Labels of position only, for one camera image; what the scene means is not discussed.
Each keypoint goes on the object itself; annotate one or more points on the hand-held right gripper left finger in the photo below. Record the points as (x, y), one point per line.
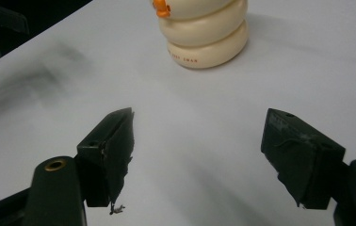
(107, 163)

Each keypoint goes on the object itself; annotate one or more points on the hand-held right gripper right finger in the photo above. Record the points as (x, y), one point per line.
(301, 157)

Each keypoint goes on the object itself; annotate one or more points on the cream ribbed pen holder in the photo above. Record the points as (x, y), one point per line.
(206, 47)

